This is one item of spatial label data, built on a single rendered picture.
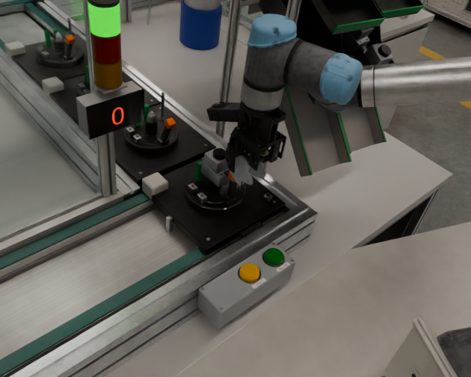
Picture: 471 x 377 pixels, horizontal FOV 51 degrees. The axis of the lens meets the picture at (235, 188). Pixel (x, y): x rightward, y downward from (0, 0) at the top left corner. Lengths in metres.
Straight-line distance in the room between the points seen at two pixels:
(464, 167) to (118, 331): 2.72
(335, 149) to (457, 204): 1.80
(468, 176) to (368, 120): 1.93
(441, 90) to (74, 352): 0.77
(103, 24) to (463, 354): 0.80
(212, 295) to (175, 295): 0.07
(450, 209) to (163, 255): 2.12
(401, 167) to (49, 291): 1.05
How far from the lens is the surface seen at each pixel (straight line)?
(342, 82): 0.79
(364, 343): 1.11
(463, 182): 3.19
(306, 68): 0.80
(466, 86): 0.92
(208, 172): 1.09
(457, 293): 1.29
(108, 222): 1.12
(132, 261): 1.07
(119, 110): 0.96
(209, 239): 1.04
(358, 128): 1.36
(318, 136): 1.25
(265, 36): 0.81
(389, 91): 0.91
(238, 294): 0.98
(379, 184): 1.48
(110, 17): 0.87
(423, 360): 0.92
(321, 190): 1.39
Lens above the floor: 1.75
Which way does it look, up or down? 42 degrees down
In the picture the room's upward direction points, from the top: 9 degrees clockwise
